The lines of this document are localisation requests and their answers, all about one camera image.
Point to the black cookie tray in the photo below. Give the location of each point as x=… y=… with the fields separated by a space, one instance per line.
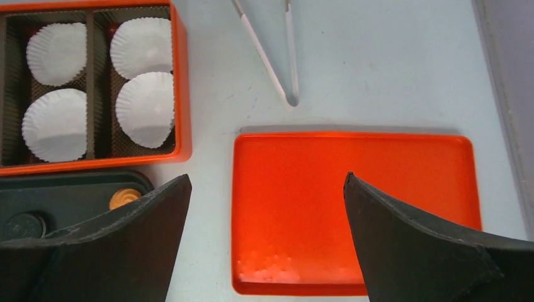
x=66 y=199

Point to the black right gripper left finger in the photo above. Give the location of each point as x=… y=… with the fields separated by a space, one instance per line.
x=125 y=254

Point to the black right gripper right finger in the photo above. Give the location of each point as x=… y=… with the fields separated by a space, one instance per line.
x=408 y=254

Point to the orange cookie box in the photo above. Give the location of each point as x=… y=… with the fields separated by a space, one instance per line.
x=108 y=146

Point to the white paper cup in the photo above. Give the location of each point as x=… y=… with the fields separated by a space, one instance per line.
x=142 y=45
x=144 y=108
x=57 y=53
x=54 y=127

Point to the white metal tongs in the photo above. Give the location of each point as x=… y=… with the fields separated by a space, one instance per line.
x=289 y=100

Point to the orange box lid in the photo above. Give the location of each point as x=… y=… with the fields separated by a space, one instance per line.
x=290 y=235

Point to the black sandwich cookie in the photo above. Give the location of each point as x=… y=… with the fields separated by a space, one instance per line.
x=24 y=225

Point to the round orange swirl cookie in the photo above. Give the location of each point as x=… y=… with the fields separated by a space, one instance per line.
x=122 y=197

